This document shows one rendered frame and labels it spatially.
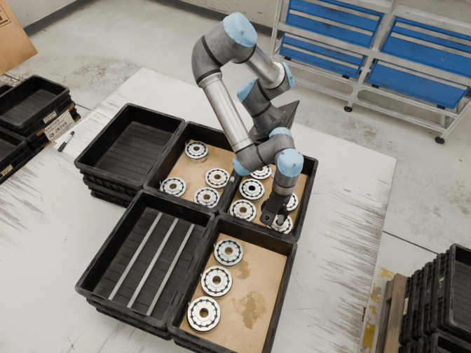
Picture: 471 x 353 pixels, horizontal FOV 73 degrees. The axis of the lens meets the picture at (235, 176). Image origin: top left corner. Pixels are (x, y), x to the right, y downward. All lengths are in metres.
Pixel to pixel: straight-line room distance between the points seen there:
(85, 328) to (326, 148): 1.34
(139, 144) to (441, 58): 2.28
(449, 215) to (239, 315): 2.04
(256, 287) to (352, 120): 2.25
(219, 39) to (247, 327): 0.91
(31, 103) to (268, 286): 1.92
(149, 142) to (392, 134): 2.26
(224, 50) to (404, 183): 2.05
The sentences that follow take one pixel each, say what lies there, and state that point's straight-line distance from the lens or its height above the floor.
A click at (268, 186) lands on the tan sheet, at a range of 1.34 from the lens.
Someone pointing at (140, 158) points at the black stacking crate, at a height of 0.83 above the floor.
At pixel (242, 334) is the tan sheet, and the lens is 1.09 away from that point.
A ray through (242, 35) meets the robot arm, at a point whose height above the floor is 1.39.
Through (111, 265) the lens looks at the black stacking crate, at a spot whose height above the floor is 0.83.
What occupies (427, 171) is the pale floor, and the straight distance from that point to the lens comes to 3.00.
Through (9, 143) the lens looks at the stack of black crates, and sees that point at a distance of 2.42.
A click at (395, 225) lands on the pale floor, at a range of 2.53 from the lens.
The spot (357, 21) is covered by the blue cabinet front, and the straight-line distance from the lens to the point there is 2.84.
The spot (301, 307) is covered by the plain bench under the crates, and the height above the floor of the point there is 0.70.
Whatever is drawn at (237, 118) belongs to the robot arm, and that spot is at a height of 1.18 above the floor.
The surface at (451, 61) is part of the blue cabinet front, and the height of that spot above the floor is 0.68.
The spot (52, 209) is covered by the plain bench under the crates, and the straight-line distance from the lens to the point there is 1.56.
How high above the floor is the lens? 1.90
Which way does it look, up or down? 52 degrees down
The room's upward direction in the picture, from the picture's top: 6 degrees clockwise
